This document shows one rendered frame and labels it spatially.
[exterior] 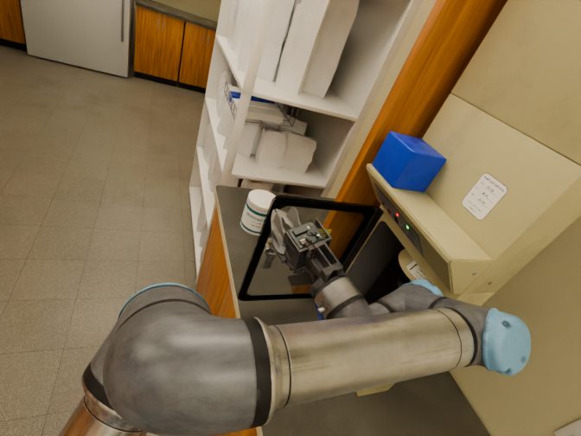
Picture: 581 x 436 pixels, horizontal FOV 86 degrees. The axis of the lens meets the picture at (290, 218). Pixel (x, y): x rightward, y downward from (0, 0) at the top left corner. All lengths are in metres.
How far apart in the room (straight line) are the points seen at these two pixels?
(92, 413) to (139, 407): 0.14
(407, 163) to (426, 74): 0.23
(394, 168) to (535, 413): 0.82
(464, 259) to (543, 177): 0.18
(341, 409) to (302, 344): 0.70
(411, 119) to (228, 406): 0.74
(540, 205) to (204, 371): 0.57
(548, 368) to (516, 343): 0.69
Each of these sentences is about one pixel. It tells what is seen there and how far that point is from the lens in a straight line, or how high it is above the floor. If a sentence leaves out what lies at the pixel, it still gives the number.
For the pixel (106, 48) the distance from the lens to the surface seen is 5.37.
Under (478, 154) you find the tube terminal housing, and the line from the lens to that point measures 0.74.
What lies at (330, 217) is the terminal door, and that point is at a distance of 0.84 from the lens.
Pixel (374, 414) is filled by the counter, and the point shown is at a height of 0.94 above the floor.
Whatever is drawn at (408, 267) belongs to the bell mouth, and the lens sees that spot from 0.85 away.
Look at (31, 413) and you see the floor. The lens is 1.96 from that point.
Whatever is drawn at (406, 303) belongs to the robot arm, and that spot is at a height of 1.44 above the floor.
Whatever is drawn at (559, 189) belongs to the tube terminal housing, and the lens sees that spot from 0.66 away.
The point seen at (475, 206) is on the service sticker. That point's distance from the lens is 0.72.
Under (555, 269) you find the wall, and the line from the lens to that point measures 1.13.
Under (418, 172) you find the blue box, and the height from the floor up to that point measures 1.56.
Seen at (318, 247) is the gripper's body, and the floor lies 1.44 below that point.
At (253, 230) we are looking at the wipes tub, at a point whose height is 0.97.
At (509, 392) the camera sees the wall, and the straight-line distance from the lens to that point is 1.25.
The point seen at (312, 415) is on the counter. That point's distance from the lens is 0.97.
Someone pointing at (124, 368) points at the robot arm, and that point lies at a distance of 0.32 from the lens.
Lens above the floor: 1.77
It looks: 34 degrees down
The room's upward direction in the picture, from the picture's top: 23 degrees clockwise
